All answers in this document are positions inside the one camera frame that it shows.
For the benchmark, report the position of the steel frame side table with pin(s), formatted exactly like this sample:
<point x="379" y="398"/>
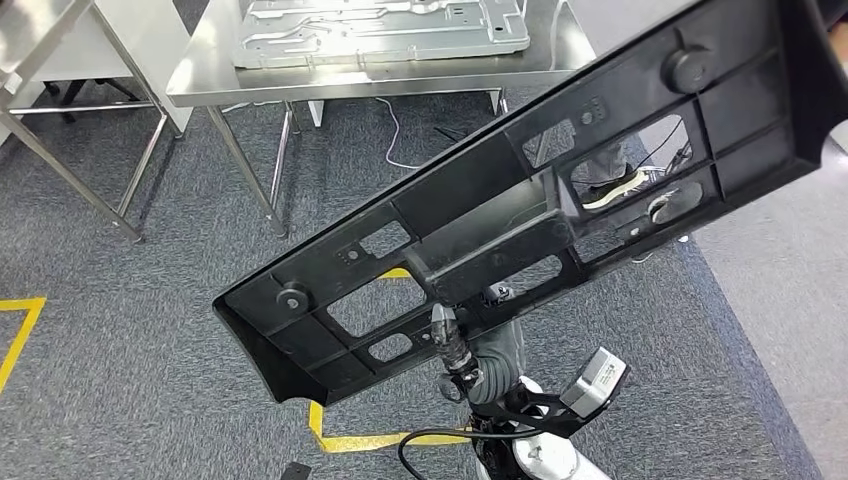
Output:
<point x="26" y="33"/>

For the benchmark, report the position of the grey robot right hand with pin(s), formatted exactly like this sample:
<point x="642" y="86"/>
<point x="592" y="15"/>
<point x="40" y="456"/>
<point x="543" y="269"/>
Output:
<point x="503" y="338"/>

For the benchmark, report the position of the stamped grey metal panel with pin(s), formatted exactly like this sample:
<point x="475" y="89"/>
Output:
<point x="371" y="40"/>

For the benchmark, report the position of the stainless steel workbench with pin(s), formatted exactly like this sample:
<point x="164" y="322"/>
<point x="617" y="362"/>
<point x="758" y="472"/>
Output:
<point x="331" y="83"/>

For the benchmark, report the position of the long black plastic part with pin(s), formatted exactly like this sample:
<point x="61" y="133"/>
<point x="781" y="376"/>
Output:
<point x="464" y="185"/>

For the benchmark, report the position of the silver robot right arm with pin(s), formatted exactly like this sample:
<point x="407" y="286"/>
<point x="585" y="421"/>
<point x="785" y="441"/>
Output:
<point x="550" y="460"/>

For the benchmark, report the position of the black chair base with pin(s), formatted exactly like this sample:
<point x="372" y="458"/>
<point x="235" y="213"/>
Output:
<point x="69" y="89"/>

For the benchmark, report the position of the black robot bracket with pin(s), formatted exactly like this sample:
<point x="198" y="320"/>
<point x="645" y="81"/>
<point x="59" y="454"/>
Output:
<point x="296" y="472"/>

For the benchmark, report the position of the person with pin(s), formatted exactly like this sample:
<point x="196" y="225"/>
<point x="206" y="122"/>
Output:
<point x="609" y="166"/>

